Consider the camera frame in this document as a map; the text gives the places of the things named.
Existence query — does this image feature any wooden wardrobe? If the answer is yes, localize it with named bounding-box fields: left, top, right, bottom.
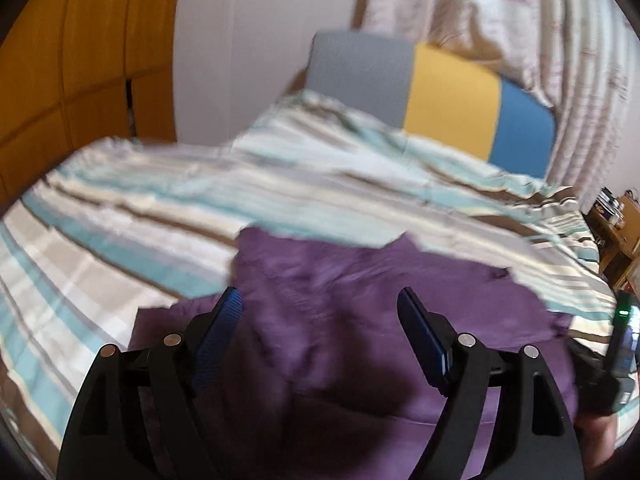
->
left=0, top=0, right=186, bottom=206

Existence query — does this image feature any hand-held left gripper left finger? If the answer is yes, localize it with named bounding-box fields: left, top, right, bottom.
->
left=56, top=286, right=244, bottom=480

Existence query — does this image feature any purple quilted down jacket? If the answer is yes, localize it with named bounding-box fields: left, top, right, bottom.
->
left=127, top=227, right=583, bottom=480

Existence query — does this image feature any ship print curtain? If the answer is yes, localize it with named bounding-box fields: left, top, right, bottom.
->
left=357, top=0, right=640, bottom=201

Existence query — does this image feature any striped bed blanket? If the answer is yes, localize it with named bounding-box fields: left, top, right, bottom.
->
left=0, top=89, right=621, bottom=466

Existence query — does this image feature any person's right hand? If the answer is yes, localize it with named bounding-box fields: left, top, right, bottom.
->
left=575, top=416, right=621, bottom=466

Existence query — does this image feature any wooden desk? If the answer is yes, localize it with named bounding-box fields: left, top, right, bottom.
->
left=585, top=187, right=640, bottom=286

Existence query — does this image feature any grey yellow blue headboard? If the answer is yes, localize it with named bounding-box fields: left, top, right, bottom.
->
left=306, top=30, right=558, bottom=180

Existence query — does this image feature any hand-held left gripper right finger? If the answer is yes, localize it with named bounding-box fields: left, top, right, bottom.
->
left=396, top=287, right=586, bottom=480

